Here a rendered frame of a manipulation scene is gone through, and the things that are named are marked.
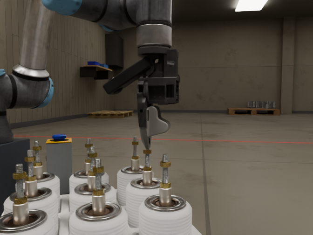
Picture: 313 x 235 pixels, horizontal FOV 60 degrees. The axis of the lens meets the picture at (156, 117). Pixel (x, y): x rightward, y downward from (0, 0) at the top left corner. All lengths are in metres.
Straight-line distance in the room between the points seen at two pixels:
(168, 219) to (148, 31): 0.35
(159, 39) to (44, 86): 0.57
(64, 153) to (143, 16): 0.46
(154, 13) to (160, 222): 0.39
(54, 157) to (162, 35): 0.48
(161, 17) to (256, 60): 7.97
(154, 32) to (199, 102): 7.74
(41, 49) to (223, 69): 7.57
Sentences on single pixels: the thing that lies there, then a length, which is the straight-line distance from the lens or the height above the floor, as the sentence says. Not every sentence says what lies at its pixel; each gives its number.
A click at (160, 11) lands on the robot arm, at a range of 0.58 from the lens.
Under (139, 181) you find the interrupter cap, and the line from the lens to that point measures 0.63.
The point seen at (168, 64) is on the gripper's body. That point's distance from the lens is 0.57.
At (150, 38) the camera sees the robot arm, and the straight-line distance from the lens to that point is 0.56.
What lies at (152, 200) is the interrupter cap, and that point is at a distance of 0.52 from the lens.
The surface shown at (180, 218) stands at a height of 0.24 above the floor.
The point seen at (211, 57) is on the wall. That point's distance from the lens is 8.37.
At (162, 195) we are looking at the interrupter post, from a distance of 0.50.
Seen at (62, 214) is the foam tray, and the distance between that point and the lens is 0.68.
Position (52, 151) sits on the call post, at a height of 0.29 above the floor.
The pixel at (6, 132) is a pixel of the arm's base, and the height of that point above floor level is 0.33.
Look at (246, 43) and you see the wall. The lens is 8.53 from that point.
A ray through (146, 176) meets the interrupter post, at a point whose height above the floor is 0.27.
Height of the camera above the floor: 0.44
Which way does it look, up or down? 4 degrees down
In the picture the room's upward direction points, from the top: straight up
